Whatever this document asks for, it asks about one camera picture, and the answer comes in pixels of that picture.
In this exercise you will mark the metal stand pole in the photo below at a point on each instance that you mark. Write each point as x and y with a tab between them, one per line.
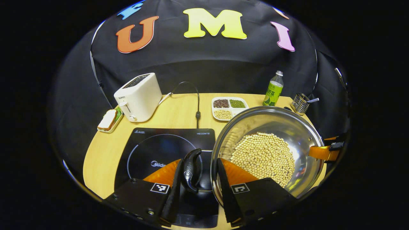
339	75

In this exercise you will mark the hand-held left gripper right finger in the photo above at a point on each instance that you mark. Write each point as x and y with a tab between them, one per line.
225	191

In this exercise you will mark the metal spoon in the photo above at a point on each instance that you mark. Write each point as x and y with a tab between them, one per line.
313	100

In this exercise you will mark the black induction cooktop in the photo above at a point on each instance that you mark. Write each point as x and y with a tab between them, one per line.
150	150

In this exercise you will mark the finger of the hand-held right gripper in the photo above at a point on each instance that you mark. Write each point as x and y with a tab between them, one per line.
340	138
322	152

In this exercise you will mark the green label drink bottle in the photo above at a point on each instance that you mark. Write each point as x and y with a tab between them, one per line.
272	92

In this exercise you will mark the white toaster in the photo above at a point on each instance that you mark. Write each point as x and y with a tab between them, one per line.
140	95

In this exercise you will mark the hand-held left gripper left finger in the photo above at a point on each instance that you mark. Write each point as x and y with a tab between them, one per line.
174	198

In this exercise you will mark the white divided bean dish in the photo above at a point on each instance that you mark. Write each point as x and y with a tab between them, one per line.
223	113

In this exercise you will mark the sandwich on small tray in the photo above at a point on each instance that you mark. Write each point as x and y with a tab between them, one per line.
108	120

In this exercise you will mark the heap of soybeans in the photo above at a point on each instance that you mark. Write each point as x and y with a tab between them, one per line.
262	156

